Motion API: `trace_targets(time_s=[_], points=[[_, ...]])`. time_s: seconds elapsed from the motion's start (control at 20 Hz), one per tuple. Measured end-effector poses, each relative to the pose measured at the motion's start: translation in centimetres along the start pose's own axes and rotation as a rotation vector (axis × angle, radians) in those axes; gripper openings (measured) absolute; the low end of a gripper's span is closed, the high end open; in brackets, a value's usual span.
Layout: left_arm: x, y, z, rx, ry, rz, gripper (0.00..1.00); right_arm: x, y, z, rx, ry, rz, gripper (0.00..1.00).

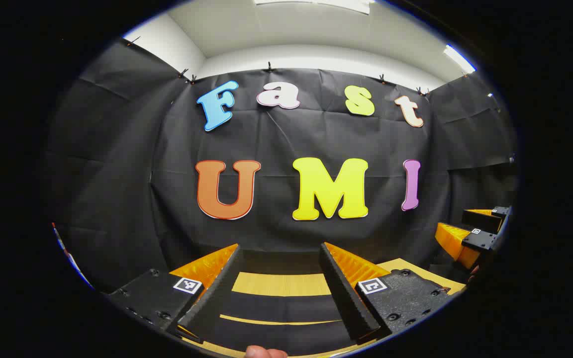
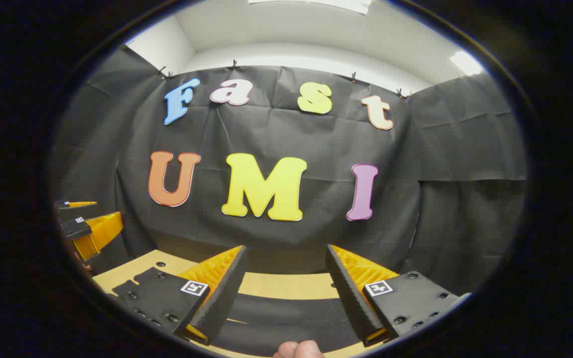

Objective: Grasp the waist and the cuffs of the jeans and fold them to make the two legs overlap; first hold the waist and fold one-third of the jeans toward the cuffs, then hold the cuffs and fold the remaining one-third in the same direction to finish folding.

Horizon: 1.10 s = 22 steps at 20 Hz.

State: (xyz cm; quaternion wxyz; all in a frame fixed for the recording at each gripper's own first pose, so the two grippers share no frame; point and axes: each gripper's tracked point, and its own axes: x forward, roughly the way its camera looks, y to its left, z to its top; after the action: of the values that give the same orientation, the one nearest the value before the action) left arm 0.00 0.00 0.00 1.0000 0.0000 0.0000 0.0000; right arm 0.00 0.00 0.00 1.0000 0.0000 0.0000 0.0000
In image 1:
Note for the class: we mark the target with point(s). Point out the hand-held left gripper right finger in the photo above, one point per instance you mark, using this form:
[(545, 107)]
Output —
[(346, 293)]

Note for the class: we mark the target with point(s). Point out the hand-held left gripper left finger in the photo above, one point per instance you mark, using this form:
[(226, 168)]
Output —
[(214, 293)]

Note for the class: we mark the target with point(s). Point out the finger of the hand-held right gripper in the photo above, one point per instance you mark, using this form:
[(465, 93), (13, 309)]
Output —
[(480, 223), (480, 239)]

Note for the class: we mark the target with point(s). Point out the black jeans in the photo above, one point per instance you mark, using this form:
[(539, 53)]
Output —
[(276, 308)]

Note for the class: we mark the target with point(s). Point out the long ceiling light strip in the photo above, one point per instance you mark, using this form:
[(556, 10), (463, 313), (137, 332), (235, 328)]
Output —
[(458, 58)]

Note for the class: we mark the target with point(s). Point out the row of black cloth clips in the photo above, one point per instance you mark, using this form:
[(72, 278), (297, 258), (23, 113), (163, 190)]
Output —
[(269, 67)]

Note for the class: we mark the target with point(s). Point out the rectangular ceiling light panel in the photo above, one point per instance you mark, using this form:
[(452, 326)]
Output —
[(316, 4)]

